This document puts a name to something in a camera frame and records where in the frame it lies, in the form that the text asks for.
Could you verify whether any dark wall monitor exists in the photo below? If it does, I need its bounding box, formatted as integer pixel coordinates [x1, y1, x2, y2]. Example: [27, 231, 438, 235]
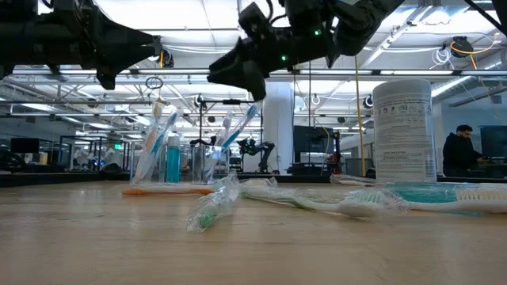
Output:
[479, 125, 507, 159]

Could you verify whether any small black monitor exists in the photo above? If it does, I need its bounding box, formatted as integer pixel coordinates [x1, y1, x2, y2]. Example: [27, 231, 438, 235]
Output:
[10, 137, 40, 154]

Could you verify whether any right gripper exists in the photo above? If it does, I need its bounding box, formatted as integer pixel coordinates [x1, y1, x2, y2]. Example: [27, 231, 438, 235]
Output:
[207, 19, 337, 102]

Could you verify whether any yellow hanging cable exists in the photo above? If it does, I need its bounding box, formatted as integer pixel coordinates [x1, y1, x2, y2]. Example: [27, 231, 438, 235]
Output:
[353, 55, 368, 177]

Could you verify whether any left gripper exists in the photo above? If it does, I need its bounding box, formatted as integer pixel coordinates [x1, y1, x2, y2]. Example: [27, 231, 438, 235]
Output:
[33, 7, 163, 90]

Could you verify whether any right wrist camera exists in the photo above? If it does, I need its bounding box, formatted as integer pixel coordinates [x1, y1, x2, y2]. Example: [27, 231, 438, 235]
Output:
[237, 2, 274, 40]

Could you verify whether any black ceiling cable reel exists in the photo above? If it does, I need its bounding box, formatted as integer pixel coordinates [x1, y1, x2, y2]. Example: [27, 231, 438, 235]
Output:
[158, 47, 175, 68]
[450, 35, 475, 59]

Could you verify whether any black table frame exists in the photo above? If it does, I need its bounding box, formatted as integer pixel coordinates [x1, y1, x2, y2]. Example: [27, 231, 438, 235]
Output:
[0, 170, 507, 188]

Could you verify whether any teal toothbrush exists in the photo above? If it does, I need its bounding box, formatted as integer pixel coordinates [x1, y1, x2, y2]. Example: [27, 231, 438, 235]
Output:
[384, 180, 507, 215]

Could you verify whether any white column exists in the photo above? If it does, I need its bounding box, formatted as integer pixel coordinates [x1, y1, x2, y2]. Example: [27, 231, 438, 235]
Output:
[263, 81, 296, 175]

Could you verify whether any person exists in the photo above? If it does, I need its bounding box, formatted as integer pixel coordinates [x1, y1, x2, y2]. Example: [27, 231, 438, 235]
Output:
[442, 124, 486, 177]

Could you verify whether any clear acrylic holder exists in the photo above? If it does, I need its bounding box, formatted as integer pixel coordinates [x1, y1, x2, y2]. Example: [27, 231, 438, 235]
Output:
[129, 142, 231, 185]

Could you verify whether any white wipes canister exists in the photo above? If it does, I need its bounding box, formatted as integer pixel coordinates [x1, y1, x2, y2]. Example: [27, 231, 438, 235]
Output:
[372, 78, 438, 184]

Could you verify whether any purple white toothbrush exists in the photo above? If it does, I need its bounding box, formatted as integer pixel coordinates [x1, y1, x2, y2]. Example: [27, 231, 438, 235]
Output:
[202, 112, 234, 181]

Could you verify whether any large black monitor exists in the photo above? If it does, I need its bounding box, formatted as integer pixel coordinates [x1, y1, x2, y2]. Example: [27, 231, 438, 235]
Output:
[292, 125, 337, 165]

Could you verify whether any green white toothbrush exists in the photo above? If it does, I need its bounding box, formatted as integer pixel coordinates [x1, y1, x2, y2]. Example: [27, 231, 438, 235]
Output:
[185, 173, 242, 233]
[240, 178, 411, 219]

